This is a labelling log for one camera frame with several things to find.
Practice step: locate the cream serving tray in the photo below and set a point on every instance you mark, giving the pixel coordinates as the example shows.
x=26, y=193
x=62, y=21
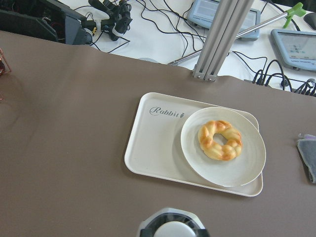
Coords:
x=154, y=147

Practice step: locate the white round plate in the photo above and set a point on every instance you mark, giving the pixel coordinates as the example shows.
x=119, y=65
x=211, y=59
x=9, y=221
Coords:
x=237, y=172

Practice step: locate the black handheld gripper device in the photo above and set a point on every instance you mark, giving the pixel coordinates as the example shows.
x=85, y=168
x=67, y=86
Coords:
x=119, y=17

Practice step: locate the blue teach pendant tablet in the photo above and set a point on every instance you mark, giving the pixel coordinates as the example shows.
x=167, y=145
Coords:
x=204, y=13

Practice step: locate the black open electronics box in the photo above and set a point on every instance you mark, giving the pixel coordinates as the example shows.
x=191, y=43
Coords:
x=44, y=19

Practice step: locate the grey folded cloth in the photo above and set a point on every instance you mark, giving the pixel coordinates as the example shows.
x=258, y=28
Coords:
x=307, y=149

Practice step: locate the metal rod green tip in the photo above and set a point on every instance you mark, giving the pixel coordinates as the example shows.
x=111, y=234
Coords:
x=295, y=10

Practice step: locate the braided ring bread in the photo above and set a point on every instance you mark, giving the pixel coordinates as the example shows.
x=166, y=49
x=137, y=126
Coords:
x=219, y=140

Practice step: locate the aluminium frame post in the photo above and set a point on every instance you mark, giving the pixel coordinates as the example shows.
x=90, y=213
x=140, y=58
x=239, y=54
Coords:
x=216, y=47

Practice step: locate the copper wire bottle rack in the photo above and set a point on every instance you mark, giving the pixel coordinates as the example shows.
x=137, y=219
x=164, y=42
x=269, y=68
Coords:
x=4, y=65

